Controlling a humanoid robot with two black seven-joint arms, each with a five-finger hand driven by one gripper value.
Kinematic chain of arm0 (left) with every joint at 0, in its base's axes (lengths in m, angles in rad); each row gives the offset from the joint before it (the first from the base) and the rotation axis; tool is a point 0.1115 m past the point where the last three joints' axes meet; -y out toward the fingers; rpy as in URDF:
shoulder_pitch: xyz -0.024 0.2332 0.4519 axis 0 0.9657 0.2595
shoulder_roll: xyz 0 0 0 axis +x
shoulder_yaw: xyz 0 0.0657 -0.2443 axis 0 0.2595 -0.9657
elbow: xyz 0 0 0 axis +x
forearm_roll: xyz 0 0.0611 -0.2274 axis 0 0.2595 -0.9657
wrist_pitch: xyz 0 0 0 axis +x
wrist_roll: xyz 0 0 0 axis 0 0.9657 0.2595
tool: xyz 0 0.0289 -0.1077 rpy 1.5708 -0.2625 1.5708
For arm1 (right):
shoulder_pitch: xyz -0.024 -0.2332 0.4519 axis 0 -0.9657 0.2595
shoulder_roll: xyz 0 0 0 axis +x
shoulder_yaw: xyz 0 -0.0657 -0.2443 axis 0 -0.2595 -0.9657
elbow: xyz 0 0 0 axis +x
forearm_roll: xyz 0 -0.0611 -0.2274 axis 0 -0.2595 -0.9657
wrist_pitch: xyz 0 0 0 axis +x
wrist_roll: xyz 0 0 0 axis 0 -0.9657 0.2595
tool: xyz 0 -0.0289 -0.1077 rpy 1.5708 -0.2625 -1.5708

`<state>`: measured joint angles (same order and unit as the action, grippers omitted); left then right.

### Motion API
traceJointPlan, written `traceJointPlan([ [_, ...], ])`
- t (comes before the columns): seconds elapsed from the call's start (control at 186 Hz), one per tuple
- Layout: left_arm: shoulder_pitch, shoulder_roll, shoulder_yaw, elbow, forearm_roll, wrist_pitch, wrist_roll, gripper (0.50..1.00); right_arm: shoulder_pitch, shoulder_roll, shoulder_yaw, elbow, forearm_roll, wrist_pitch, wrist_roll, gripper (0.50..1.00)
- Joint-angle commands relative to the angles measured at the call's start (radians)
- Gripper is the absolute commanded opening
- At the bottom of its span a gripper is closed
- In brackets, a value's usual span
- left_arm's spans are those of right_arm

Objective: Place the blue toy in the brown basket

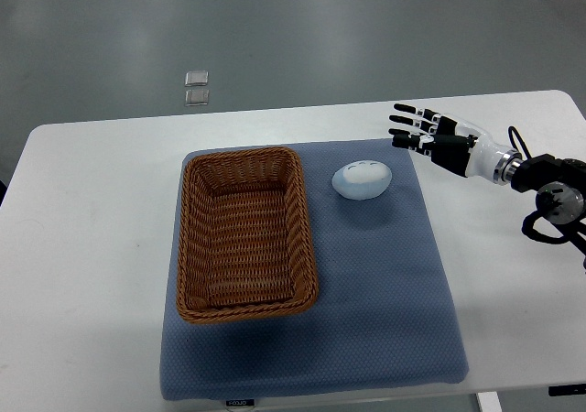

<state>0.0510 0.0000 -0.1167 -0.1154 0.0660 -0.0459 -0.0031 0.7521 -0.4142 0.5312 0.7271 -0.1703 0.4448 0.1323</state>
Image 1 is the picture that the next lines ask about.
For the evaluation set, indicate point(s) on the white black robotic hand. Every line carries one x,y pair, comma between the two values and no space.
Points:
458,146

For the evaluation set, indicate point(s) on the blue plush toy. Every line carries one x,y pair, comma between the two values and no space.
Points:
362,180

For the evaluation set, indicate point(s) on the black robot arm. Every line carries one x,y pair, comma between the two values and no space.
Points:
559,184

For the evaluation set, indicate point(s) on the brown wicker basket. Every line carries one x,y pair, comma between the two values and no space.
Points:
245,249

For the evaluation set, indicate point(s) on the blue quilted mat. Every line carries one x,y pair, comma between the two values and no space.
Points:
384,316

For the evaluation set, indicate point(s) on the lower metal floor plate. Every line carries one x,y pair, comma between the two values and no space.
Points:
197,97

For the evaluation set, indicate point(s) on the metal floor plate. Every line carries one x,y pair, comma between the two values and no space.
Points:
196,78
197,97

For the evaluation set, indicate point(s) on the upper metal floor plate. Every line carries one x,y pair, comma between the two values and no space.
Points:
196,78

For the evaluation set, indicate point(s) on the white table leg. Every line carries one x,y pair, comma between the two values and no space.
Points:
489,402

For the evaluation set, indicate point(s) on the black bracket under table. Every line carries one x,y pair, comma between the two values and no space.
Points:
567,390

